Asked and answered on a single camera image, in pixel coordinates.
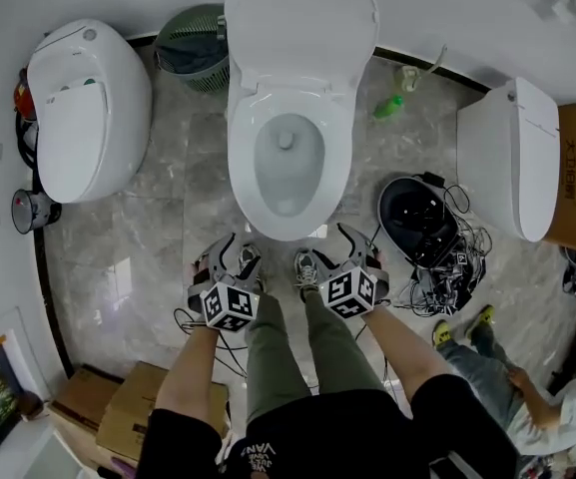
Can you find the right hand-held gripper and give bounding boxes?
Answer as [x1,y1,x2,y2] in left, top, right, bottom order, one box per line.
[309,223,391,320]

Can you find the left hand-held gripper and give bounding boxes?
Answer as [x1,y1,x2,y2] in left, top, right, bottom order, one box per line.
[187,232,264,334]

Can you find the white toilet seat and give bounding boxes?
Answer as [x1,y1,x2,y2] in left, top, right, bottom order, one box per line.
[226,72,354,241]

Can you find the person's left forearm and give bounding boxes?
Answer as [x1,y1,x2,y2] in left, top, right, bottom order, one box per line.
[155,322,220,419]

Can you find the person's right forearm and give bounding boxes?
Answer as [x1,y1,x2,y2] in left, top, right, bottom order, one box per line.
[359,309,451,421]

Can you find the white toilet bowl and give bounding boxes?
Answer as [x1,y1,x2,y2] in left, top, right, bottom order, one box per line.
[225,67,356,242]

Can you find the toilet brush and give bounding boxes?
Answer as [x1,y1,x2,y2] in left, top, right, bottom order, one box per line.
[399,44,449,94]

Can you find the white boxy smart toilet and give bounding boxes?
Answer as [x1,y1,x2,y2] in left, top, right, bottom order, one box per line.
[455,76,562,243]

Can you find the white egg-shaped smart toilet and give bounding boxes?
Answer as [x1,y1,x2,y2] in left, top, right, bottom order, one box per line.
[26,17,154,205]

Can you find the person's left grey sneaker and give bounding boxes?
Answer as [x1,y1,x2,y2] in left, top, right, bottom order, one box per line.
[237,240,265,294]

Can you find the person's grey sneaker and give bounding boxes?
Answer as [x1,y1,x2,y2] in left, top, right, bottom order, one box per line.
[292,248,321,304]
[237,240,265,294]

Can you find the person's right grey sneaker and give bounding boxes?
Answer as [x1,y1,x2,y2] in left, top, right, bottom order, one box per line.
[292,248,321,304]

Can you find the person's arm in grey sleeve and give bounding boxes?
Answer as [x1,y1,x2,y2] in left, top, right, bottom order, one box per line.
[244,286,389,426]

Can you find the green plastic bottle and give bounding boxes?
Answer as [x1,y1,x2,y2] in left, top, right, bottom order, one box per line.
[371,94,405,121]

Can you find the open brown cardboard box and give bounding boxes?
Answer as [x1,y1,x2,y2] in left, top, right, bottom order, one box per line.
[95,360,232,468]

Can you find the person's black shirt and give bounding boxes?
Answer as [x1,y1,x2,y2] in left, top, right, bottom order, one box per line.
[137,374,521,479]

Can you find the flat brown cardboard box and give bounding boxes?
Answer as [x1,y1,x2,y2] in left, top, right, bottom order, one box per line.
[50,364,125,436]

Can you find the small round metal appliance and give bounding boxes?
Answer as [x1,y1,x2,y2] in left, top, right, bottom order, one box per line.
[11,187,63,235]

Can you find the green plastic waste basket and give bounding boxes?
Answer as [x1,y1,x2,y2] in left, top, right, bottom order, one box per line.
[154,3,232,94]

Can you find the red machine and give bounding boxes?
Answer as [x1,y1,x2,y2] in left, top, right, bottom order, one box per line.
[12,67,37,122]

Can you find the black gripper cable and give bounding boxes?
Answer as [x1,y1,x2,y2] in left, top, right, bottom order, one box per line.
[173,306,250,379]

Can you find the tangle of black cables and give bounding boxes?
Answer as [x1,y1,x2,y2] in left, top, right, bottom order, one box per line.
[396,182,494,318]

